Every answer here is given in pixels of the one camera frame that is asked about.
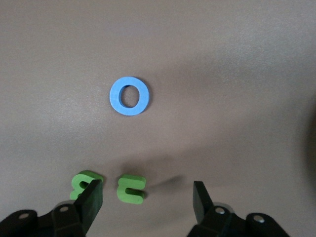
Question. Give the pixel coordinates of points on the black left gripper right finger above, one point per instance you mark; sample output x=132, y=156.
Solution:
x=201, y=202

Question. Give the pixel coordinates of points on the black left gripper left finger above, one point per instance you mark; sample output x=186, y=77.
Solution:
x=91, y=202

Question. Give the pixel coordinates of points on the green letter B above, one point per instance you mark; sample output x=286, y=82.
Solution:
x=79, y=179

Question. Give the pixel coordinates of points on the green letter u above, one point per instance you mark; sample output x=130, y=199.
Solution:
x=122, y=187

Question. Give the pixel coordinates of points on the blue letter O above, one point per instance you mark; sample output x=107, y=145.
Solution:
x=114, y=97

